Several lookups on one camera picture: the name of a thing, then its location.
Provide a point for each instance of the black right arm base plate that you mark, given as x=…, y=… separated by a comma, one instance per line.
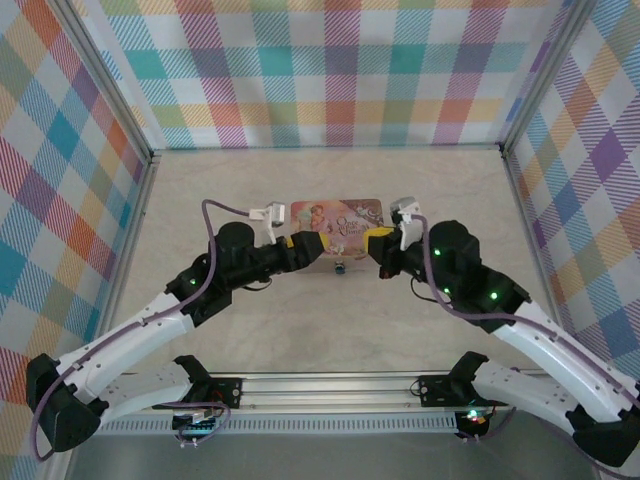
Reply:
x=435, y=390

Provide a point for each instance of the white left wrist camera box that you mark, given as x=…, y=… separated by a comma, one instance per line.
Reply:
x=276, y=212

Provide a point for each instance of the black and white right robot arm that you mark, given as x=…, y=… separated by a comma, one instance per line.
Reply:
x=550, y=350

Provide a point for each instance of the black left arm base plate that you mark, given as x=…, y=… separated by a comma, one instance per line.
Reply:
x=227, y=392

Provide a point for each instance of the pink illustrated tin box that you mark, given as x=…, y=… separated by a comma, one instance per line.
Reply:
x=350, y=215

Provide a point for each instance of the wide aluminium mounting rail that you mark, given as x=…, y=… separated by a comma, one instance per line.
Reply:
x=325, y=392

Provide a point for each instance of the aluminium table side rail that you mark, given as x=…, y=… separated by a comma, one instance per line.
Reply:
x=525, y=215
x=135, y=215

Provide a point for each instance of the left electronics board with connector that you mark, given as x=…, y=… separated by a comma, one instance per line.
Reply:
x=195, y=425

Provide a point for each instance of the right electronics board with LED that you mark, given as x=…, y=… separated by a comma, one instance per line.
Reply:
x=472, y=425

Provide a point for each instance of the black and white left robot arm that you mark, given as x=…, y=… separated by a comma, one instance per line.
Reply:
x=125, y=340

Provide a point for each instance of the thin aluminium crossbar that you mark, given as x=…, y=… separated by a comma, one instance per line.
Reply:
x=325, y=148

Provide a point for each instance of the aluminium frame post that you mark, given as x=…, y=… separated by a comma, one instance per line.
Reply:
x=105, y=75
x=545, y=75

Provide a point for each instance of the small dark padlock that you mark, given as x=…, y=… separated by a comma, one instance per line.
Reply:
x=340, y=268

